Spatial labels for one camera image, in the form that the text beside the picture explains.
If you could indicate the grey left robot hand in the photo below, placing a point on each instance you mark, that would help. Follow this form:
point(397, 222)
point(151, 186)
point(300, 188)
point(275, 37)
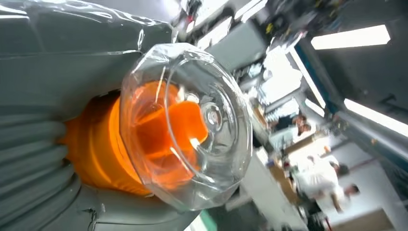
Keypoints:
point(63, 63)

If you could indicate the orange bottle with clear cap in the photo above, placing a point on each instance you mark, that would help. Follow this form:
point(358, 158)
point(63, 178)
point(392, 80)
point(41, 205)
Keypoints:
point(105, 153)

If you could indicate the person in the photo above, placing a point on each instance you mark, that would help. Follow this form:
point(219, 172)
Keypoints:
point(287, 121)
point(349, 191)
point(287, 138)
point(318, 178)

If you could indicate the narrow ceiling light strip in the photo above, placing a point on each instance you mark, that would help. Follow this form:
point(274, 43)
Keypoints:
point(307, 78)
point(315, 107)

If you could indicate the ceiling light panel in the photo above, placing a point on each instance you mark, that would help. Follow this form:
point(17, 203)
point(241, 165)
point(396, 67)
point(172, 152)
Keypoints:
point(350, 37)
point(376, 116)

